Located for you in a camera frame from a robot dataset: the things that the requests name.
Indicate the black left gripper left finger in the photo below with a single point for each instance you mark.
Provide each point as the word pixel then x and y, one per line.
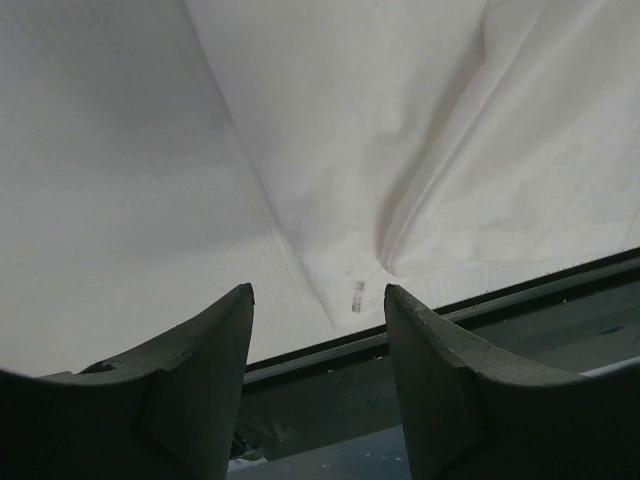
pixel 165 409

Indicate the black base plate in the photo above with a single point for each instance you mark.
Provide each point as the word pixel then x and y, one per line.
pixel 582 320

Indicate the white t shirt red print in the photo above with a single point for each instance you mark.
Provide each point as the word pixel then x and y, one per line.
pixel 452 147

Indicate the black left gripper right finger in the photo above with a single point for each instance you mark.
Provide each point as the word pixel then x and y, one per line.
pixel 472 410

